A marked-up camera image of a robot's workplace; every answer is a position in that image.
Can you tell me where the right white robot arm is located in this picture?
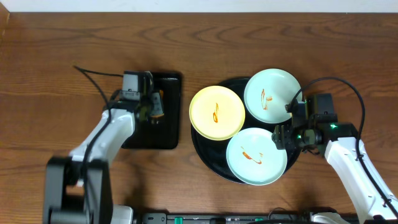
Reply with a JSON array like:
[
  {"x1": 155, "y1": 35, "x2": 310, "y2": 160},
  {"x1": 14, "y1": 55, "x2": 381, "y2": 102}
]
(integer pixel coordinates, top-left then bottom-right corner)
[{"x1": 272, "y1": 123, "x2": 397, "y2": 223}]

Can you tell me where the right black cable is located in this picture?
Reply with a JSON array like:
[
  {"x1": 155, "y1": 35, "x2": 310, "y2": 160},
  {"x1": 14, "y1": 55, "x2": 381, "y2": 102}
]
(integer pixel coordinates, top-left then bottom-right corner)
[{"x1": 285, "y1": 76, "x2": 398, "y2": 206}]

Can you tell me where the pale blue plate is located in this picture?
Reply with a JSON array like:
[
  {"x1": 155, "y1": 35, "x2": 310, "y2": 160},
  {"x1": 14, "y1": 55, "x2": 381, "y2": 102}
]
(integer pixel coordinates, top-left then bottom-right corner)
[
  {"x1": 243, "y1": 68, "x2": 302, "y2": 124},
  {"x1": 226, "y1": 128, "x2": 287, "y2": 185}
]

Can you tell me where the orange green sponge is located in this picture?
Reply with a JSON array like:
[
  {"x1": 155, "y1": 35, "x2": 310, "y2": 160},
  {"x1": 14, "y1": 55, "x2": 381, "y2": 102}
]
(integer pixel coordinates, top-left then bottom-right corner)
[{"x1": 150, "y1": 90, "x2": 164, "y2": 118}]

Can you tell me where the left black cable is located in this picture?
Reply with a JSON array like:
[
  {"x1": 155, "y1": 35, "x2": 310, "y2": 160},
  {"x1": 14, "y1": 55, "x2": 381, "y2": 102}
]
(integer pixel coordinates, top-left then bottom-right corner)
[{"x1": 73, "y1": 65, "x2": 125, "y2": 175}]

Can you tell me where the black rectangular tray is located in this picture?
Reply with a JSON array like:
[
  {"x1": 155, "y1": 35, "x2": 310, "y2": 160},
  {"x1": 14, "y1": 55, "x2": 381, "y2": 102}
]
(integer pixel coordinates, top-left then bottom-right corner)
[{"x1": 122, "y1": 72, "x2": 182, "y2": 150}]

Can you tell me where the yellow plate with sauce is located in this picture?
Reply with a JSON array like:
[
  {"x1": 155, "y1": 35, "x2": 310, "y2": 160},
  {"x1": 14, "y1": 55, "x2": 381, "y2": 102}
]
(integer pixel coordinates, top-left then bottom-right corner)
[{"x1": 188, "y1": 85, "x2": 246, "y2": 141}]

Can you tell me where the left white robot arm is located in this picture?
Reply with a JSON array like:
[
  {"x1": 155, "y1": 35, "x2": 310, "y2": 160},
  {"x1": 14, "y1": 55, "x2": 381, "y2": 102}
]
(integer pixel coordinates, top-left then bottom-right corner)
[{"x1": 42, "y1": 71, "x2": 155, "y2": 224}]

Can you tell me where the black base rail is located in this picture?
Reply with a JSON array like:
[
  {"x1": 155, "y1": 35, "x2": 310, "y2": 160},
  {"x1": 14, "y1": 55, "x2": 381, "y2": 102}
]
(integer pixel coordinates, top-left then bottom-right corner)
[{"x1": 132, "y1": 213, "x2": 310, "y2": 224}]

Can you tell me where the black cable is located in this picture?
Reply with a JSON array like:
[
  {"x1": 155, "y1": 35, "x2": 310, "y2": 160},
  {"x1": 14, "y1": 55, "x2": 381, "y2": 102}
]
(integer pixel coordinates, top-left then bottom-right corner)
[
  {"x1": 285, "y1": 76, "x2": 398, "y2": 206},
  {"x1": 73, "y1": 65, "x2": 125, "y2": 175}
]

